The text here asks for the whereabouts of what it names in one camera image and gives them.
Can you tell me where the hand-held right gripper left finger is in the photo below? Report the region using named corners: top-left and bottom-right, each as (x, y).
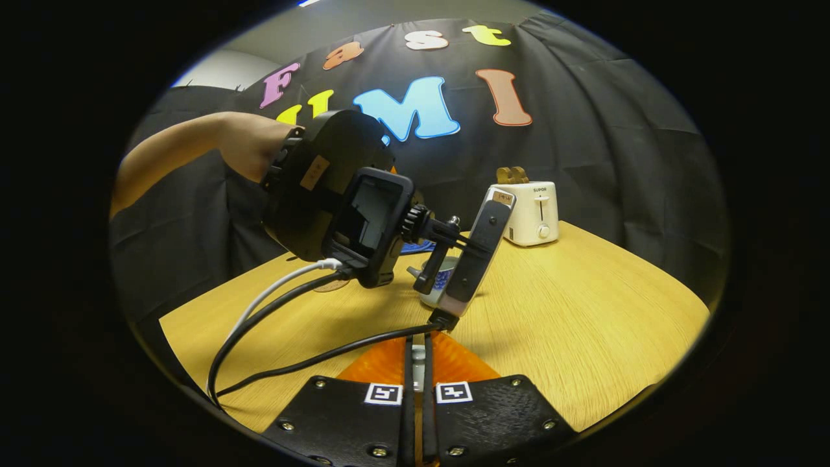
top-left (259, 334), bottom-right (416, 467)

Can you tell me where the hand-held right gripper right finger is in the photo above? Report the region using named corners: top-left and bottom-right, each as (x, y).
top-left (423, 332), bottom-right (579, 467)

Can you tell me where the white blue-patterned teacup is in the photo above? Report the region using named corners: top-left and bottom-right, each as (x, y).
top-left (407, 255), bottom-right (469, 309)

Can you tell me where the white toaster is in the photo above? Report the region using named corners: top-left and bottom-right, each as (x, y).
top-left (499, 181), bottom-right (560, 247)

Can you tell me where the black backdrop cloth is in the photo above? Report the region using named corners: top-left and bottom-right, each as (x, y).
top-left (110, 10), bottom-right (730, 325)

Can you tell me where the white cable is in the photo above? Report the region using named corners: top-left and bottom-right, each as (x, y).
top-left (205, 257), bottom-right (344, 398)

